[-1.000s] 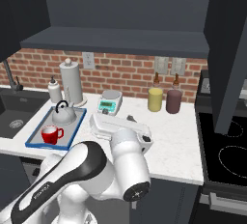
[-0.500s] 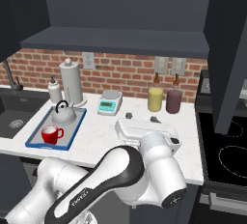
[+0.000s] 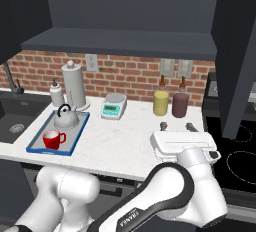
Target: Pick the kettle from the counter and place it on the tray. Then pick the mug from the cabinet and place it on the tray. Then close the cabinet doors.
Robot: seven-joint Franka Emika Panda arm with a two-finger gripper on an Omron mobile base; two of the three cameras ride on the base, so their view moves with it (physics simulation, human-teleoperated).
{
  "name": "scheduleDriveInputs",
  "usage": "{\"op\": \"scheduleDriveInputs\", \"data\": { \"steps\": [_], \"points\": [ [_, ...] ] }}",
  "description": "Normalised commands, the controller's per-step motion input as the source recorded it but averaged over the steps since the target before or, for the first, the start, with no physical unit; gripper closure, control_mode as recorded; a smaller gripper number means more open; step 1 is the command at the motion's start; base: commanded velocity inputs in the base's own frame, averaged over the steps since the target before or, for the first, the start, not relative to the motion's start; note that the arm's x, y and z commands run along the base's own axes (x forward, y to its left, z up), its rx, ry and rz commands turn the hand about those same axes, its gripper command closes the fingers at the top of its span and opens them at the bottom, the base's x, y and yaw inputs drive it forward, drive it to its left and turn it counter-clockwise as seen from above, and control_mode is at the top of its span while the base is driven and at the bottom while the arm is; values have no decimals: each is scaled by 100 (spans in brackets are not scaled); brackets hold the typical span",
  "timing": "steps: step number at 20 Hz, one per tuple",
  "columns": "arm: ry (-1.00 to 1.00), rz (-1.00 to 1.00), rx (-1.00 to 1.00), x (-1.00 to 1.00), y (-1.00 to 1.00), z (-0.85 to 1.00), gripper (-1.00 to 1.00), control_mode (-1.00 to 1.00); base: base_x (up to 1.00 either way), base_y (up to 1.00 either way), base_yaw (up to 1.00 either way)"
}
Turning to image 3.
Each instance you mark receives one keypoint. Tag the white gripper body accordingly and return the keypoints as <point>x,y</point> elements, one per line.
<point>181,141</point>

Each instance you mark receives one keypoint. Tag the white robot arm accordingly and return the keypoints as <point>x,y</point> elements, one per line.
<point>160,196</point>

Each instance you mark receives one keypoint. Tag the dark grey cabinet door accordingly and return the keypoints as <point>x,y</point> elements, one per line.
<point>236,59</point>
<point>23,12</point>

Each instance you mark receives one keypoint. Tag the blue tray with grey inside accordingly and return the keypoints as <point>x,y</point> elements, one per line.
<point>78,126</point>

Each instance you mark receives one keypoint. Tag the red mug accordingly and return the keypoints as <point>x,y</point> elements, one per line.
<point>51,140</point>

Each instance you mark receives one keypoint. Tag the dark grey base cabinet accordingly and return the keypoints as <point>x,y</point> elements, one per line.
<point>13,189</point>

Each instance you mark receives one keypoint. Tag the yellow bottle with brown spout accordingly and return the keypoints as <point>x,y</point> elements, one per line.
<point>161,102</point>

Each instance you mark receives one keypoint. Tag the dark red bottle brown spout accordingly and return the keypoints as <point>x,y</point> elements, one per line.
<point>180,105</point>

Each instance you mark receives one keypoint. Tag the white kitchen scale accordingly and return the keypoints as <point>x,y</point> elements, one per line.
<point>113,107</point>

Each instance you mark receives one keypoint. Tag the black hob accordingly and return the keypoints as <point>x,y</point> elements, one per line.
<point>240,166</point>

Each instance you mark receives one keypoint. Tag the dark grey drawer front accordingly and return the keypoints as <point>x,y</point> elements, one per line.
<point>130,182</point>

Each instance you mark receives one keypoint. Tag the white paper towel roll holder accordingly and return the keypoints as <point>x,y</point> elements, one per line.
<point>74,82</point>

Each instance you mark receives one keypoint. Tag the white soap dispenser bottle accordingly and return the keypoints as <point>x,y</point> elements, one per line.
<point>56,94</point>

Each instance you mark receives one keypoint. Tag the black sink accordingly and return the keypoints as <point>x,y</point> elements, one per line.
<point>20,116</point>

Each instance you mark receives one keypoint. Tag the dark grey tap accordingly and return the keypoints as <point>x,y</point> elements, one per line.
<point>13,82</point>

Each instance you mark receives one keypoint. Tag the grey wall socket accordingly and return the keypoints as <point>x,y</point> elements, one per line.
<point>92,63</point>
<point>185,68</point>
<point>167,67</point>

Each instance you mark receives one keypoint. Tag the dark grey wall cabinet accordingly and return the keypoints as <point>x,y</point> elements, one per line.
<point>126,26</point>

